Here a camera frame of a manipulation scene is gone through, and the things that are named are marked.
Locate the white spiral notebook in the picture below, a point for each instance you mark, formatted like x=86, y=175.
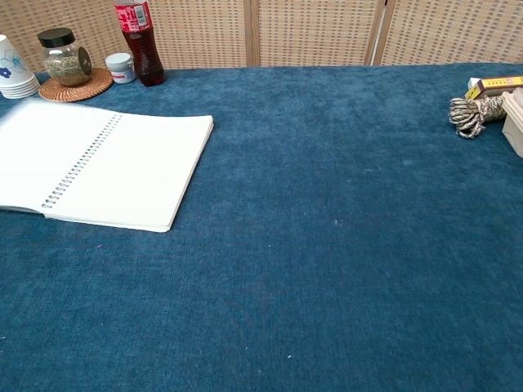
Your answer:
x=122, y=163

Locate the blue tablecloth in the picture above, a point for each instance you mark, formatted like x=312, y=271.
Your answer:
x=306, y=245

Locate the woven bamboo folding screen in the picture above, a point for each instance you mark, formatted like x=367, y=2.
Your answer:
x=306, y=30

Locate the cola bottle with red cap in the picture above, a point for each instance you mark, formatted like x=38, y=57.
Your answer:
x=143, y=53

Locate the small white plastic jar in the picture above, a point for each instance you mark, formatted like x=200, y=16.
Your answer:
x=119, y=69

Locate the round woven rattan coaster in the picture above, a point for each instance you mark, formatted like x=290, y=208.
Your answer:
x=94, y=87

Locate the glass jar with black lid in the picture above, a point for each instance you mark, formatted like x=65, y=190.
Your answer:
x=61, y=63

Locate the small white card box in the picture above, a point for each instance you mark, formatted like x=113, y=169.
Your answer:
x=474, y=82

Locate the long yellow black box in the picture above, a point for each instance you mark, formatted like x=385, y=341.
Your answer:
x=496, y=86

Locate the beige plastic tray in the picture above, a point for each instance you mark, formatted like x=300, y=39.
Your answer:
x=514, y=122

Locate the stacked white paper cups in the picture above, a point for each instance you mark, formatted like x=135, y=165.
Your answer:
x=12, y=69

